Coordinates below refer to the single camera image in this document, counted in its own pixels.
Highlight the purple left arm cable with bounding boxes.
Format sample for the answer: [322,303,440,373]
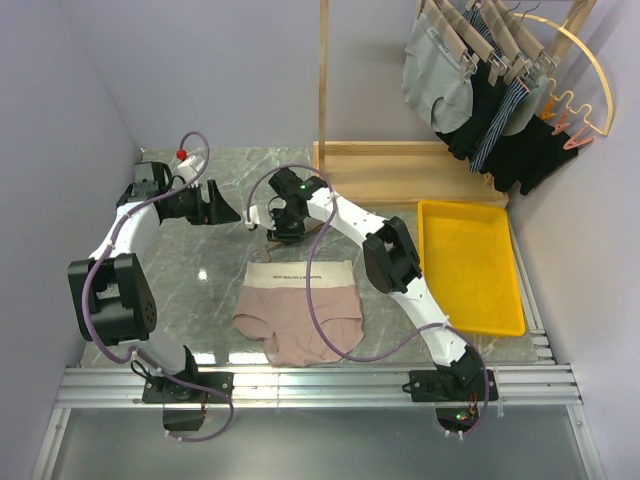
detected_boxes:
[80,130,236,443]

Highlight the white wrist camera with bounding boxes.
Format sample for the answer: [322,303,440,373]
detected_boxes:
[243,205,262,231]
[176,149,205,183]

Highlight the light grey hanging underwear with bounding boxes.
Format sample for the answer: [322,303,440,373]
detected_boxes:
[502,74,549,136]

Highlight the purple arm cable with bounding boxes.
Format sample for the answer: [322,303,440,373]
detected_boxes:
[80,130,236,443]
[244,164,491,439]

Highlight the black rear hanging underwear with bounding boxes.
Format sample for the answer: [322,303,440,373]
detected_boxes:
[480,116,579,196]

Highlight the beige hanger on grey underwear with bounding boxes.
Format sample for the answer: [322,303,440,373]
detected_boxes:
[419,0,477,79]

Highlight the beige clip hanger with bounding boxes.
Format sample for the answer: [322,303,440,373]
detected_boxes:
[253,226,320,262]

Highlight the aluminium rail frame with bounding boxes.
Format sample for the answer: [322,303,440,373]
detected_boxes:
[34,222,605,479]

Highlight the orange wavy clip hanger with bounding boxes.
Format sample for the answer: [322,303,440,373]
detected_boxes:
[540,78,596,151]

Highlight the yellow plastic tray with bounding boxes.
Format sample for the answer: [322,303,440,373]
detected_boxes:
[417,200,526,337]

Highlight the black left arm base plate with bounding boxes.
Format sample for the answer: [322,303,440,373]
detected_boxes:
[142,372,234,404]

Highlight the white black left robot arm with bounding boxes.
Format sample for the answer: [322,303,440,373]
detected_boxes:
[67,150,240,402]

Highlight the wooden rack upright post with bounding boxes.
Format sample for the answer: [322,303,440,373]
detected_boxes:
[317,0,329,172]

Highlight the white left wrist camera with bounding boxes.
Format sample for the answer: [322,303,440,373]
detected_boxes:
[176,149,205,183]

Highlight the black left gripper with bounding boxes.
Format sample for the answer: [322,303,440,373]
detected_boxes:
[165,180,240,226]

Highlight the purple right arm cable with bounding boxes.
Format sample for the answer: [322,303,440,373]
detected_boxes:
[244,164,491,439]

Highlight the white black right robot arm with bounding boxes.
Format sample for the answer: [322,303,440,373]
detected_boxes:
[268,165,489,400]

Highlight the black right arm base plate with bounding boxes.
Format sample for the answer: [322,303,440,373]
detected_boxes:
[401,369,485,403]

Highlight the pink and cream underwear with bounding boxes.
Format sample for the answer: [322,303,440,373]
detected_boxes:
[232,260,364,367]

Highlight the wooden rack right post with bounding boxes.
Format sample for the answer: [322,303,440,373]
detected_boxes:
[547,0,597,60]

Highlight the gold metal arc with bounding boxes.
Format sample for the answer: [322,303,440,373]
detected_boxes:
[516,12,615,137]

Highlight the striped blue hanging underwear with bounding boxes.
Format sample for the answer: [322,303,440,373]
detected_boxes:
[463,1,531,173]

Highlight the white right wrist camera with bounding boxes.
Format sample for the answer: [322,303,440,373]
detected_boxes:
[243,205,262,231]

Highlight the black hanging underwear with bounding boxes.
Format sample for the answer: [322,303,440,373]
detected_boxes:
[480,116,579,196]
[435,62,506,160]

